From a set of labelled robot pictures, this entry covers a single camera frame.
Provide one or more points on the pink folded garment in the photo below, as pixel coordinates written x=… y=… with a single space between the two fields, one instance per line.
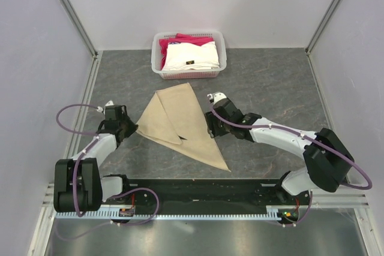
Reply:
x=178 y=39

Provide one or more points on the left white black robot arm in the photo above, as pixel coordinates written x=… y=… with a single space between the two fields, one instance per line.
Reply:
x=78 y=185

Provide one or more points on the white plastic basket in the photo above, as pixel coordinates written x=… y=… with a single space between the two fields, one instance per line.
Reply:
x=188 y=74

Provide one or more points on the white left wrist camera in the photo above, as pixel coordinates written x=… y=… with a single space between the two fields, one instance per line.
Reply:
x=109 y=103

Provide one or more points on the beige cloth napkin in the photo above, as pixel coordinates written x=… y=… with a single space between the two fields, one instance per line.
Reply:
x=174 y=112

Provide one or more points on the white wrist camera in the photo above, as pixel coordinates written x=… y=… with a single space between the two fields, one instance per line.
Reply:
x=109 y=103
x=216 y=97

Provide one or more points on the right aluminium frame post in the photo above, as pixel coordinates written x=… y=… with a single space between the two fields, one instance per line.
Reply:
x=330 y=11

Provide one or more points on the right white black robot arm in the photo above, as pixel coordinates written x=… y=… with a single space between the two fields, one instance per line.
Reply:
x=322 y=152

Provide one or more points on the white folded shirt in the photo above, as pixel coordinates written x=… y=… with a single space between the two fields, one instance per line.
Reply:
x=186 y=56

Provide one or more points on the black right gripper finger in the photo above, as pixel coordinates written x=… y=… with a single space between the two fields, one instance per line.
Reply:
x=218 y=132
x=211 y=121

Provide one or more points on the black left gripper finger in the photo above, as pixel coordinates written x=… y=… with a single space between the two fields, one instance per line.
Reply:
x=122 y=133
x=131 y=124

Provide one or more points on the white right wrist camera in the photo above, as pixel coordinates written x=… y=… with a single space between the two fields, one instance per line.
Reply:
x=216 y=97

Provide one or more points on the blue slotted cable duct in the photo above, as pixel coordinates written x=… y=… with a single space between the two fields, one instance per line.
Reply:
x=115 y=213

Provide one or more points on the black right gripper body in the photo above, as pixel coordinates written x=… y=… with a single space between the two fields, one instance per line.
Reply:
x=222 y=126

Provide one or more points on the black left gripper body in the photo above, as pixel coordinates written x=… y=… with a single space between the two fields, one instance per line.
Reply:
x=122 y=123

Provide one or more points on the aluminium frame post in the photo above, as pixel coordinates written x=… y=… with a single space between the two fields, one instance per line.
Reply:
x=330 y=11
x=68 y=7

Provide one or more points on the left aluminium frame post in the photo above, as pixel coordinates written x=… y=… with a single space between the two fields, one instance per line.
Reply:
x=68 y=7

